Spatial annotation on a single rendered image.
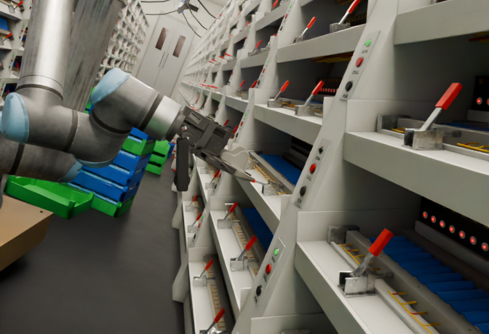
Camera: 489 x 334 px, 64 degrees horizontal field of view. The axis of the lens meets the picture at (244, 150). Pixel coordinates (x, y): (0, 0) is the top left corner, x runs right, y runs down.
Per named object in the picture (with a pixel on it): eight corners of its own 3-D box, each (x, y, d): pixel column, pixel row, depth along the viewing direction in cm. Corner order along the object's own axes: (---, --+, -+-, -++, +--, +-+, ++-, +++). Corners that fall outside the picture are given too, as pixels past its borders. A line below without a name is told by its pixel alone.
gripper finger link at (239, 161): (266, 163, 85) (229, 141, 84) (252, 186, 85) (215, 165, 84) (264, 161, 88) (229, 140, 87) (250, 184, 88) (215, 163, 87)
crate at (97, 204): (57, 193, 187) (63, 177, 186) (77, 185, 207) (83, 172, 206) (116, 217, 187) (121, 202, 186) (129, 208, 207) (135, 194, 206)
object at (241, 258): (239, 334, 76) (241, 267, 74) (209, 223, 135) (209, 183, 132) (338, 325, 80) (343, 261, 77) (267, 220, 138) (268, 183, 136)
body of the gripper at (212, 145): (235, 135, 83) (185, 105, 80) (214, 169, 84) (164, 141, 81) (230, 131, 91) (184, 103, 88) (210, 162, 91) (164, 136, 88)
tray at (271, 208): (279, 244, 74) (281, 195, 73) (231, 171, 133) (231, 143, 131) (377, 239, 78) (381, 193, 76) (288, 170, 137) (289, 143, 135)
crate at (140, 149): (81, 131, 184) (86, 115, 183) (99, 129, 204) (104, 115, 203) (140, 156, 184) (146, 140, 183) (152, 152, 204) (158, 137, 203)
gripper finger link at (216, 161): (236, 170, 83) (201, 149, 82) (233, 177, 83) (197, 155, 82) (236, 167, 88) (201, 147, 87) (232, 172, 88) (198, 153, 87)
